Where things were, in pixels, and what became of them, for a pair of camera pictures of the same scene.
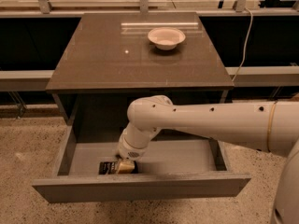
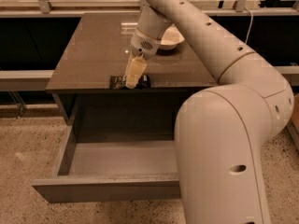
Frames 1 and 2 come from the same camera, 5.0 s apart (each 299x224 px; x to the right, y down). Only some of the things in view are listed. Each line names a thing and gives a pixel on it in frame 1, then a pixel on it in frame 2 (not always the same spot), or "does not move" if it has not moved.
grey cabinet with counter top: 108,62 does not move
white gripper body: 130,151 to 143,46
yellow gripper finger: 126,166 to 137,66
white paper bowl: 166,38 does not move
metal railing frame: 44,7 does not move
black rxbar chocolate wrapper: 111,167 to 119,82
